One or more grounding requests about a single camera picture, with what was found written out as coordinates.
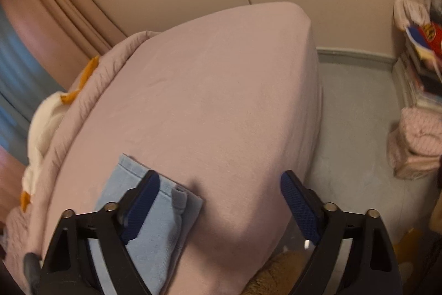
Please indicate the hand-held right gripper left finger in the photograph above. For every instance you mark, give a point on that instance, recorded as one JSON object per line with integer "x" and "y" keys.
{"x": 143, "y": 205}

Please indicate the red and blue bag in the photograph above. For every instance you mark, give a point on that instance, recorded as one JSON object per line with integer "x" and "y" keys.
{"x": 428, "y": 39}

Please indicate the blue curtain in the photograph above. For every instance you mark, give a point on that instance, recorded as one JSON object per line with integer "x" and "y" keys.
{"x": 20, "y": 73}

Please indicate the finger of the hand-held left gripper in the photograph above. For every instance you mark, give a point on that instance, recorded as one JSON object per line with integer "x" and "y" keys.
{"x": 30, "y": 264}

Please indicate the brown plush toy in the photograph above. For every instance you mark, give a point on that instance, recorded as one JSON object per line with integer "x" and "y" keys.
{"x": 276, "y": 274}

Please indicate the pink knitted blanket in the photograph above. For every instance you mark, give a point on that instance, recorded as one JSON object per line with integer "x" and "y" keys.
{"x": 417, "y": 139}

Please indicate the white goose plush toy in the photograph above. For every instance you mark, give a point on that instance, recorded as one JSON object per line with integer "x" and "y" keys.
{"x": 41, "y": 129}

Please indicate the pink duvet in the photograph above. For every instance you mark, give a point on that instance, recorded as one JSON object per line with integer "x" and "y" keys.
{"x": 103, "y": 67}

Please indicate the pale pink cloth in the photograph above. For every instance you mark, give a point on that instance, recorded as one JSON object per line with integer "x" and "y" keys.
{"x": 409, "y": 13}

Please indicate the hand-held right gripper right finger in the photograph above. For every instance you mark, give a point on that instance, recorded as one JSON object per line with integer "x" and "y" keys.
{"x": 300, "y": 208}

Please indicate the bed with pink sheet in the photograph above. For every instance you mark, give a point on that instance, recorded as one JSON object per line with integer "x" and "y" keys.
{"x": 207, "y": 91}

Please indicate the pink curtain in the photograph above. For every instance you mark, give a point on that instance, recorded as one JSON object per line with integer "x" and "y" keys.
{"x": 51, "y": 11}

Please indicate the light blue denim pants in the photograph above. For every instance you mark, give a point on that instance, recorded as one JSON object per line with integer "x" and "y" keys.
{"x": 155, "y": 232}

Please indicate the stack of books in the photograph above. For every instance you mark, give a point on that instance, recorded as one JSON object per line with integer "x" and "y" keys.
{"x": 414, "y": 87}

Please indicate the yellow toy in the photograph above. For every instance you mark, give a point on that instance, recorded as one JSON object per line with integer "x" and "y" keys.
{"x": 407, "y": 246}

